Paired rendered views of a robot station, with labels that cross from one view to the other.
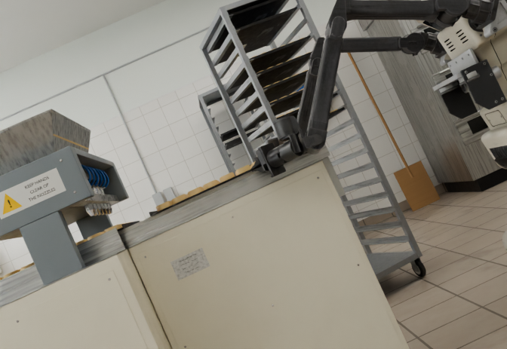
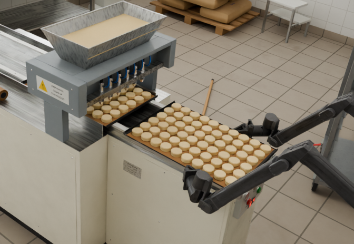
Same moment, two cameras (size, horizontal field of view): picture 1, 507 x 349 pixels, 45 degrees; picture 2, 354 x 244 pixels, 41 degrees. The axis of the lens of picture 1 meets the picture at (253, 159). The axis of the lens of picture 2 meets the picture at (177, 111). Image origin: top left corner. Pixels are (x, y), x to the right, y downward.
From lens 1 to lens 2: 1.70 m
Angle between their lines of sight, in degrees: 48
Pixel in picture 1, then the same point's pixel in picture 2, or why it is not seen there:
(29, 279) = not seen: hidden behind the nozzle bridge
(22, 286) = not seen: hidden behind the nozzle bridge
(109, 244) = (96, 128)
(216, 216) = (156, 164)
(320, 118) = (220, 199)
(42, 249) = (49, 118)
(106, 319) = (64, 169)
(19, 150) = (68, 51)
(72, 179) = (73, 103)
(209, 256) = (142, 175)
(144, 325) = (78, 187)
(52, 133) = (87, 59)
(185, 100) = not seen: outside the picture
